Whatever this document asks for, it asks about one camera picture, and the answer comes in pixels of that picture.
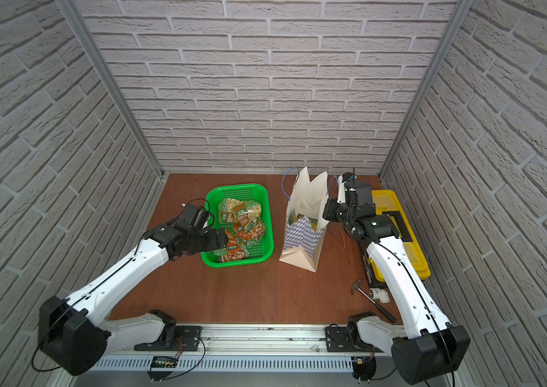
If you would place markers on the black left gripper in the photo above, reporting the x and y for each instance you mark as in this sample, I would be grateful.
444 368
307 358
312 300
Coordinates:
218 239

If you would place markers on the aluminium corner frame post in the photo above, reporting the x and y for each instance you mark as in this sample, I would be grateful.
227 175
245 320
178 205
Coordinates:
78 25

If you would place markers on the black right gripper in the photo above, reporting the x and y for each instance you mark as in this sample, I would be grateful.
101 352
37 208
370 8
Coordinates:
330 214

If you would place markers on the green soup packet back side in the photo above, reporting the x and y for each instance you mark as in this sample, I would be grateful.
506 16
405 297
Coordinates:
294 216

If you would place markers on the white blue checkered paper bag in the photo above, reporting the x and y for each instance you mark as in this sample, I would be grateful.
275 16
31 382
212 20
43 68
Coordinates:
304 240

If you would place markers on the yellow black toolbox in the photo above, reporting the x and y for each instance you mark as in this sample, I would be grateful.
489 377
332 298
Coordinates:
386 202

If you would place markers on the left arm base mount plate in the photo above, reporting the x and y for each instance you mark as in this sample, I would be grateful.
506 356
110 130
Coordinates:
172 337

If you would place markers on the red mushroom soup packet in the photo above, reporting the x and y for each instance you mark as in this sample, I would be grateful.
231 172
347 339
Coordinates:
251 232

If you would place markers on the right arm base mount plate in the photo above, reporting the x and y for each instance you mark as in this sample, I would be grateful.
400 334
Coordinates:
338 339

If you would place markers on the black handled hammer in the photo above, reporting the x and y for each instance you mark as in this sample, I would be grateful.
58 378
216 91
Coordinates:
387 314

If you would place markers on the small black controller board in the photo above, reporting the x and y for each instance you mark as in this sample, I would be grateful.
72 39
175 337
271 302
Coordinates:
163 362

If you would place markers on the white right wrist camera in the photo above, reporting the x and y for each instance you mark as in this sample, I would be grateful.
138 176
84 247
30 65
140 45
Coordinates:
347 190

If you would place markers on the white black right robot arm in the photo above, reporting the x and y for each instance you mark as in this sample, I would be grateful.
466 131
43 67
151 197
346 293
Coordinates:
425 344

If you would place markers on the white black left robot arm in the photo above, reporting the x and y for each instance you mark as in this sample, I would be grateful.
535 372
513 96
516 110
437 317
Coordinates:
75 332

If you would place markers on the aluminium right corner post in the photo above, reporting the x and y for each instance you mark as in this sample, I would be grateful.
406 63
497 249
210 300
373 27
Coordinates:
446 41

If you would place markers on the green cream soup packet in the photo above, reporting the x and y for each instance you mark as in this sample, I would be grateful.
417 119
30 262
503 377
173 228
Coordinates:
235 250

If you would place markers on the black round connector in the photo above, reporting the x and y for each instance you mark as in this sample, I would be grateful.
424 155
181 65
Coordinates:
363 368

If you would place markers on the white pipe elbow fitting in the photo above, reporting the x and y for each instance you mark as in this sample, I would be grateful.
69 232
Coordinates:
379 295

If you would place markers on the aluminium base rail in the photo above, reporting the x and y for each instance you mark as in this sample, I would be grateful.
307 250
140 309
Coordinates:
288 341

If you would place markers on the green plastic perforated basket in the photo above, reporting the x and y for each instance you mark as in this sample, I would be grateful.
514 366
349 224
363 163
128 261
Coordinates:
259 252

